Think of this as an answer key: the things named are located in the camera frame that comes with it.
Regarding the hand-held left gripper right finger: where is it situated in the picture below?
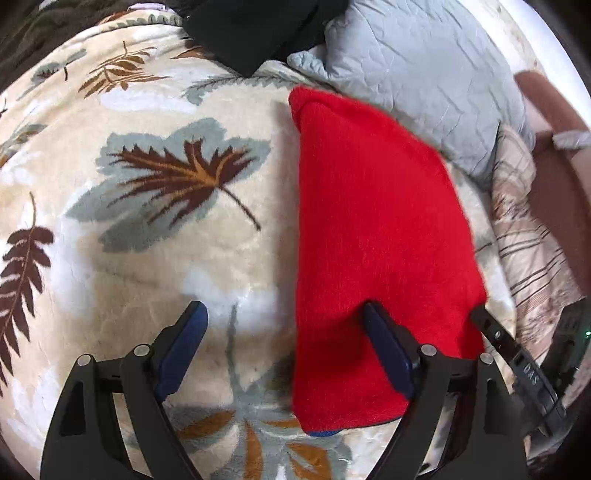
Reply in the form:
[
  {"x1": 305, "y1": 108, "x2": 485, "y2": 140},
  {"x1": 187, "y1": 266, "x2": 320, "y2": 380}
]
[{"x1": 362, "y1": 301, "x2": 530, "y2": 480}]

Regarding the leaf print fleece blanket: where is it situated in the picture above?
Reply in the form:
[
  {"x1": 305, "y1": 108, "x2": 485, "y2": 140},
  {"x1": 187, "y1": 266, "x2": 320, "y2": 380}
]
[{"x1": 0, "y1": 9, "x2": 519, "y2": 480}]

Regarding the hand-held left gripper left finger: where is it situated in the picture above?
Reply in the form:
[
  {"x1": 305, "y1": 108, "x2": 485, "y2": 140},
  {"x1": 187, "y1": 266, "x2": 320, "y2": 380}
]
[{"x1": 40, "y1": 300, "x2": 209, "y2": 480}]

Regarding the beige striped pillow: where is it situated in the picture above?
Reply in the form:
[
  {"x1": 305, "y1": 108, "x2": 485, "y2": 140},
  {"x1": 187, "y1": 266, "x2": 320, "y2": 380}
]
[{"x1": 475, "y1": 122, "x2": 586, "y2": 334}]

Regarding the black cloth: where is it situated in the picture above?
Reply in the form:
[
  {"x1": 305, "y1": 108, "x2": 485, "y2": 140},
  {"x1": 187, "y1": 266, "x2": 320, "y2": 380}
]
[{"x1": 182, "y1": 0, "x2": 350, "y2": 78}]

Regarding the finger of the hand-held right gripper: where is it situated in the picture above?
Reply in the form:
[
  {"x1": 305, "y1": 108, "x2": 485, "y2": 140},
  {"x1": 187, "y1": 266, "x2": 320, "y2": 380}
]
[{"x1": 468, "y1": 302, "x2": 527, "y2": 372}]

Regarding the grey quilted pillow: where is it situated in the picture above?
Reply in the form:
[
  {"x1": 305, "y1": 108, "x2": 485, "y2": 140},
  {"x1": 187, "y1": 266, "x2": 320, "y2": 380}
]
[{"x1": 286, "y1": 0, "x2": 537, "y2": 191}]

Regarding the brown bed frame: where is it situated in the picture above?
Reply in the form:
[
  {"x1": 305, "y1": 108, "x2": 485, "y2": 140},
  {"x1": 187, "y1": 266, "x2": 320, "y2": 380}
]
[{"x1": 513, "y1": 69, "x2": 591, "y2": 297}]

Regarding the red sweater with blue trim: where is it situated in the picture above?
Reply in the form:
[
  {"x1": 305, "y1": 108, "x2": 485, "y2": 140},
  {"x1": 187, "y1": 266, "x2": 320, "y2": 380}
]
[{"x1": 288, "y1": 85, "x2": 488, "y2": 438}]

